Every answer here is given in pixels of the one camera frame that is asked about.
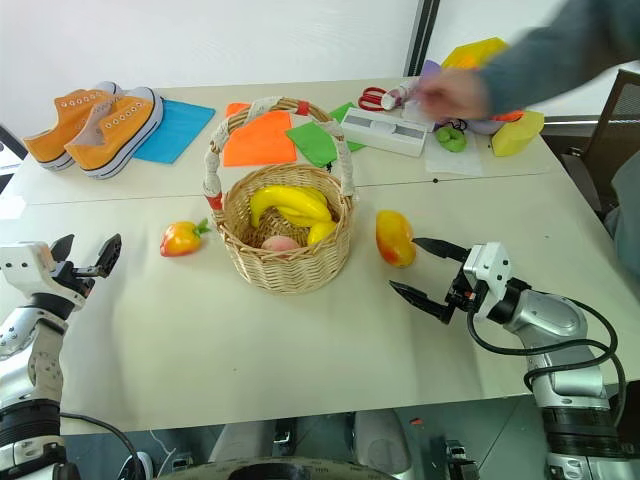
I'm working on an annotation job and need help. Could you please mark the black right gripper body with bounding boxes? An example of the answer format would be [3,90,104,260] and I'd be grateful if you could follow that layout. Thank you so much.
[444,263,477,313]

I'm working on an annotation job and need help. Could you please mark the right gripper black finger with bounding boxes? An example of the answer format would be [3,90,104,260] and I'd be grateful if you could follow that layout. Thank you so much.
[411,236,471,265]
[388,279,455,326]

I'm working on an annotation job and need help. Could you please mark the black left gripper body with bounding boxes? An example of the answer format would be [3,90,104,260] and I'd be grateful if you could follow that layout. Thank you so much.
[49,259,97,301]

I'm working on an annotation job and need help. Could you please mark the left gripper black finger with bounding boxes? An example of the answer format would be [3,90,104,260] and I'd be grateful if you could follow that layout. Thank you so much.
[50,233,77,264]
[89,232,123,280]

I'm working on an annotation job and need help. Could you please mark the white pink small object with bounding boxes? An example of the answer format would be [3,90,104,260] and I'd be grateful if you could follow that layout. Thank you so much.
[381,82,422,112]

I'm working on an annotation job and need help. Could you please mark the green toy fruit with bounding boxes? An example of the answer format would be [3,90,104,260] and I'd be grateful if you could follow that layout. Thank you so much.
[434,125,469,154]

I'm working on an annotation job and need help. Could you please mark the person's bare hand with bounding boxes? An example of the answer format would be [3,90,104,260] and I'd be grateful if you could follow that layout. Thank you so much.
[416,66,490,122]

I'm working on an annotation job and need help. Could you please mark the yellow red mango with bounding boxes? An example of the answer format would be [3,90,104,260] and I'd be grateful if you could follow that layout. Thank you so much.
[375,209,417,269]

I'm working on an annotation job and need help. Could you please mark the orange yellow bell pepper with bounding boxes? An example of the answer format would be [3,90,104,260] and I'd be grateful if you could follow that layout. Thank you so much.
[159,217,212,259]

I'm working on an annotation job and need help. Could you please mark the white paper sheet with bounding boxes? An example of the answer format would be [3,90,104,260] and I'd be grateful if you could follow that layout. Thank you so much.
[424,131,486,178]

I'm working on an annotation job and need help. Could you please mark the orange canvas sneaker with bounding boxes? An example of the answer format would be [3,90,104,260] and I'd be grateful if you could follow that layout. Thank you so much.
[63,86,166,180]
[22,80,124,172]

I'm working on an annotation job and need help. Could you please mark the white rectangular box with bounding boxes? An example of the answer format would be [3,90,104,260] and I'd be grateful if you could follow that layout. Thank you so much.
[339,106,432,159]

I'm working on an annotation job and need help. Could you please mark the yellow foam block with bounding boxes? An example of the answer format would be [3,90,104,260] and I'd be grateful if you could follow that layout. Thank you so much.
[491,110,546,158]

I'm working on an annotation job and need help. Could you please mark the blue cloth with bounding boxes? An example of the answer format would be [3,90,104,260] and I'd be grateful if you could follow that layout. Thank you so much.
[131,98,217,166]

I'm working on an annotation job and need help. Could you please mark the pink peach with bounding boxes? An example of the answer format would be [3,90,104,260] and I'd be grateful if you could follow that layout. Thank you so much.
[260,235,302,257]

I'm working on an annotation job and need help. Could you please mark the yellow banana bunch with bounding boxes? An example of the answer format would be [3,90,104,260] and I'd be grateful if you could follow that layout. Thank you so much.
[248,185,339,248]

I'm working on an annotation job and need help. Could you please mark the green cloth pouch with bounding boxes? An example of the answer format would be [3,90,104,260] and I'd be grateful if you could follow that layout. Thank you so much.
[284,120,339,169]

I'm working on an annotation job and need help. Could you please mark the flat green cloth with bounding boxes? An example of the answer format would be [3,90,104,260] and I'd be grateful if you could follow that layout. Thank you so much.
[328,101,370,153]

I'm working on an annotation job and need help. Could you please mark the purple object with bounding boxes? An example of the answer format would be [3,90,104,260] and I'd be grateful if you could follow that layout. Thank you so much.
[421,59,502,135]

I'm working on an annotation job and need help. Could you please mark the seated person's grey body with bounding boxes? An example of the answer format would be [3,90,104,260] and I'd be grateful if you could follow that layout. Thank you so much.
[601,149,640,297]

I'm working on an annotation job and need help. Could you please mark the large orange cloth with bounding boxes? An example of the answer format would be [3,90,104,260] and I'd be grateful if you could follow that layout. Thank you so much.
[222,109,299,168]

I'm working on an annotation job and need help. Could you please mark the brown chair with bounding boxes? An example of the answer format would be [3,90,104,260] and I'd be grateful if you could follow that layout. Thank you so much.
[541,68,640,219]

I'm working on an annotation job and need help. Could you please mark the yellow bag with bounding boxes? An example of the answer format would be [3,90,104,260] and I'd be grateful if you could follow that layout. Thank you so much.
[441,36,510,72]

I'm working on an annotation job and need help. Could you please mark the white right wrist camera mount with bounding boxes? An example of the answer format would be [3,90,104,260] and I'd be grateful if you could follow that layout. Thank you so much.
[462,242,513,315]

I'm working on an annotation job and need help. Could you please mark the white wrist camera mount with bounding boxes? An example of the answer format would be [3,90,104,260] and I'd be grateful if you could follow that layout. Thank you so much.
[0,241,57,303]
[462,242,513,315]

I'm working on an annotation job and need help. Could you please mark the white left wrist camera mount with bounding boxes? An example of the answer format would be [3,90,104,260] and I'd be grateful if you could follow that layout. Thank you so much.
[0,241,57,303]

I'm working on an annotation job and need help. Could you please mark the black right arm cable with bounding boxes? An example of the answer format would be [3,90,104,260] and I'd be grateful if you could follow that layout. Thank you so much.
[466,298,629,444]

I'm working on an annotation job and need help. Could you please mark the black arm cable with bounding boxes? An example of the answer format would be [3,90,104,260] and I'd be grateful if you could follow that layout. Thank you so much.
[466,298,629,444]
[58,411,147,480]

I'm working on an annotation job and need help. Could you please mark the wicker basket with handle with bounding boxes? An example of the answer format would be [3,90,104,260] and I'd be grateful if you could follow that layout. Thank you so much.
[201,95,358,296]

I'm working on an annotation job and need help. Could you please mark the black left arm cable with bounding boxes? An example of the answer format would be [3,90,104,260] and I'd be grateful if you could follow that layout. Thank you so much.
[58,411,147,480]

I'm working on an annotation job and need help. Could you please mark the red handled scissors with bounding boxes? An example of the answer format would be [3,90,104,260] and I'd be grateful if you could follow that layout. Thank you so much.
[356,86,397,112]

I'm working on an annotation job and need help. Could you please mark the grey window frame post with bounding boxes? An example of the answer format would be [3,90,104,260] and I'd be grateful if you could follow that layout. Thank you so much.
[406,0,442,79]

